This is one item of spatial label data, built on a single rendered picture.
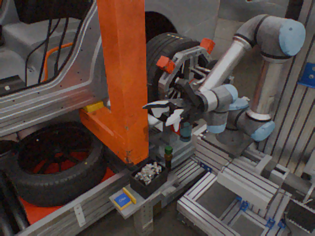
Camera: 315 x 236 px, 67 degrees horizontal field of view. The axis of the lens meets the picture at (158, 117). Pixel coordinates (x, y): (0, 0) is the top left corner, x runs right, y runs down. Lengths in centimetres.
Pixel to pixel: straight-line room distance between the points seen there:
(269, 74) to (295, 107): 30
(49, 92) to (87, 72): 29
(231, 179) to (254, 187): 11
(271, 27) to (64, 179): 137
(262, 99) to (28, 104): 130
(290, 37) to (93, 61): 122
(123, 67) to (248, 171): 82
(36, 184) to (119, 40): 102
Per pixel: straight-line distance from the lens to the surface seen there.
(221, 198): 187
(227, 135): 131
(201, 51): 174
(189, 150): 225
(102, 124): 171
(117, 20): 113
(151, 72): 161
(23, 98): 166
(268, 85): 109
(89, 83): 176
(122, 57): 118
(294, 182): 134
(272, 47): 102
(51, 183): 166
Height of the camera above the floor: 166
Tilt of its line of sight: 34 degrees down
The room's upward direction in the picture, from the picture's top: straight up
